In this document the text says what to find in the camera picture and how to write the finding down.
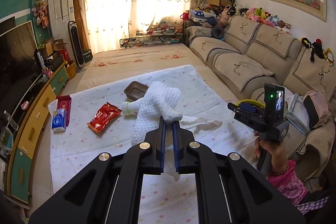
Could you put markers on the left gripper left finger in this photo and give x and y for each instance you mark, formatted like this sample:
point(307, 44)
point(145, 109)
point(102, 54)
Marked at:
point(108, 189)

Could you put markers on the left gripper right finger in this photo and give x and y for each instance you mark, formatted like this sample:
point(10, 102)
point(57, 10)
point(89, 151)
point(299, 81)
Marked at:
point(229, 189)

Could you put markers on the white paper towel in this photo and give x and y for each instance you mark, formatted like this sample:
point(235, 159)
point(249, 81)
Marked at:
point(193, 124)

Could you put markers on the white foam fruit net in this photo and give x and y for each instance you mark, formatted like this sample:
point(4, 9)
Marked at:
point(159, 101)

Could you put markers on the yellow rimmed trash bin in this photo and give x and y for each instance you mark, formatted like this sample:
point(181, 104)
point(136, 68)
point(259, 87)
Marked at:
point(251, 106)

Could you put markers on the person's right hand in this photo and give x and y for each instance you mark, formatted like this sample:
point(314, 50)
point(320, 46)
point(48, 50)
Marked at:
point(277, 151)

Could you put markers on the pink bag on sofa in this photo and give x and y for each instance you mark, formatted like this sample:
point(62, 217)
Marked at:
point(317, 108)

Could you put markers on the beige sofa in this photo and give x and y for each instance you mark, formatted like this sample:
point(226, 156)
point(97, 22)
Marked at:
point(252, 54)

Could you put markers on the red snack wrapper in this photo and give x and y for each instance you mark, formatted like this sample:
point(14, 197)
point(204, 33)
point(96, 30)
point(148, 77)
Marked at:
point(106, 113)

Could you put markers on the blue tissue pack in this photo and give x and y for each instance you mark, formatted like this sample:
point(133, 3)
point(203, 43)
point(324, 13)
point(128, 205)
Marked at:
point(58, 122)

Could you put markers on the green white drink carton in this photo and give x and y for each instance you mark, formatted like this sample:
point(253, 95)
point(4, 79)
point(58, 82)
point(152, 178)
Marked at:
point(131, 108)

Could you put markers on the black monkey plush toy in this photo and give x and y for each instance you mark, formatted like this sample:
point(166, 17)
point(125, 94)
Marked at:
point(315, 47)

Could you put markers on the yellow green tv cabinet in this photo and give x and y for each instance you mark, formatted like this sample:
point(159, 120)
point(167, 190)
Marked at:
point(25, 142)

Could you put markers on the red flat box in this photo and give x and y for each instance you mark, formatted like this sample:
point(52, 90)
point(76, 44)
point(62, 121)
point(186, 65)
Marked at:
point(64, 102)

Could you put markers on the brown plastic tray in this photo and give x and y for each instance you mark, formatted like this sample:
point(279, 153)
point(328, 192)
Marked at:
point(135, 90)

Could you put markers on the pile of plush toys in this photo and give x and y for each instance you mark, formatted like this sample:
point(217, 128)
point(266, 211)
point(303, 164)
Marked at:
point(261, 16)

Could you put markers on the plastic water bottle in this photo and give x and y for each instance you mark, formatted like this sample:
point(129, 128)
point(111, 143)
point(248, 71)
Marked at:
point(11, 121)

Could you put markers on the floral floor mat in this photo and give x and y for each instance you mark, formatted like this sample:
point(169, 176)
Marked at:
point(111, 66)

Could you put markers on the glass table with books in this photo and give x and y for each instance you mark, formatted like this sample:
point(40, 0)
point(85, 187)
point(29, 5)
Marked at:
point(151, 38)

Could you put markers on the black television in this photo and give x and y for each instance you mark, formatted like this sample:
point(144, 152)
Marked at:
point(19, 70)

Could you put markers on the black tower fan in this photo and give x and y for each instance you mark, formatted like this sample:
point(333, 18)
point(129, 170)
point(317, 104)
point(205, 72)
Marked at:
point(76, 46)

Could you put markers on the white floor air conditioner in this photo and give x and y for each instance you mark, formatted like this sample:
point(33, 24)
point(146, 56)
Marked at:
point(60, 13)

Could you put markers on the artificial flower bunch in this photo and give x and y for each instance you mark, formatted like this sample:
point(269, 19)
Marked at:
point(40, 11)

